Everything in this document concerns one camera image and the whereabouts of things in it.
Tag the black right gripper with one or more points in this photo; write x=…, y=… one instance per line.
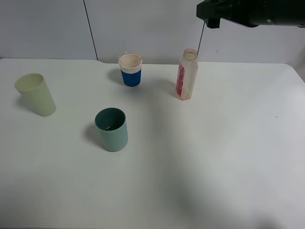
x=212, y=11

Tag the clear bottle with pink label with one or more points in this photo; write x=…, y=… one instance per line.
x=187, y=72

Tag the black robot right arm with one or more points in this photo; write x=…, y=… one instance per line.
x=252, y=13

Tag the blue sleeved paper cup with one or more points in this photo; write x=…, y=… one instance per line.
x=131, y=69

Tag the teal green plastic cup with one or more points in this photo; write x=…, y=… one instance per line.
x=112, y=126

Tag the pale yellow plastic cup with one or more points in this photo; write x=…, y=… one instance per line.
x=34, y=90

